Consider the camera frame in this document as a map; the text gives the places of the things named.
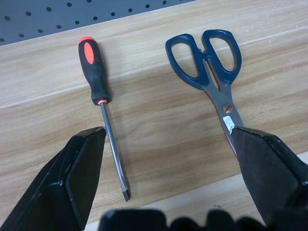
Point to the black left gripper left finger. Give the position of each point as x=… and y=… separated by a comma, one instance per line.
x=60, y=183

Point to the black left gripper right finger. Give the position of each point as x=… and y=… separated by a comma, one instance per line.
x=267, y=168

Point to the grey pegboard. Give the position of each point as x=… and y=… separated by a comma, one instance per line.
x=36, y=19

